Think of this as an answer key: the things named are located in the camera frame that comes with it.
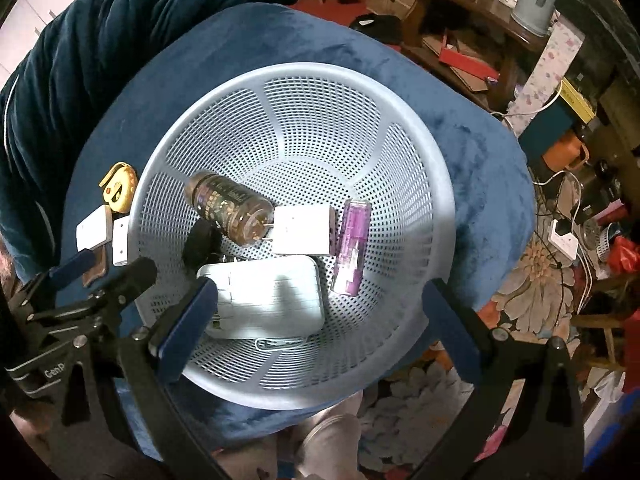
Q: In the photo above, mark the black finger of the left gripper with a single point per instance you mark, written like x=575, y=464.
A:
x=72, y=267
x=132, y=281

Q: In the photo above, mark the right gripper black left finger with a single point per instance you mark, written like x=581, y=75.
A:
x=115, y=419

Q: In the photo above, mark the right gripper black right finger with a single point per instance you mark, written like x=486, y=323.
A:
x=523, y=419

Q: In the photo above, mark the brown wooden comb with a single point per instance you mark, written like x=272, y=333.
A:
x=98, y=270

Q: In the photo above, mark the white remote box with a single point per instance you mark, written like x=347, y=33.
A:
x=95, y=230

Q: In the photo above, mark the yellow tape measure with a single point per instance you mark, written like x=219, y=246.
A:
x=118, y=187

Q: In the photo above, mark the amber jar green label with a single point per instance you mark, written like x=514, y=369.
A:
x=239, y=213

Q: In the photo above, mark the light blue white case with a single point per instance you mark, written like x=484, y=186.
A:
x=273, y=298

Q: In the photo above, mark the white power adapter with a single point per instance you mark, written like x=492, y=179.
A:
x=304, y=230

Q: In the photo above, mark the purple lighter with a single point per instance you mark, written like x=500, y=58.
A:
x=352, y=246

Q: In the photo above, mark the battery pack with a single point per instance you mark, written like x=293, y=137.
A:
x=218, y=322

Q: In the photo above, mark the person left hand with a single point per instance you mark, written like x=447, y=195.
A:
x=33, y=420

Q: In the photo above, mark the blue velvet cushion cover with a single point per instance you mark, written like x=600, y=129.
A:
x=493, y=193

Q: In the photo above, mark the light blue mesh basket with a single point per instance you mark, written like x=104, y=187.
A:
x=304, y=134

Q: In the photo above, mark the blue velvet back cushion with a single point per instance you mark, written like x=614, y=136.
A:
x=59, y=93

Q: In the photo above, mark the dark wooden side table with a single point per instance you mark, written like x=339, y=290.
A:
x=492, y=30

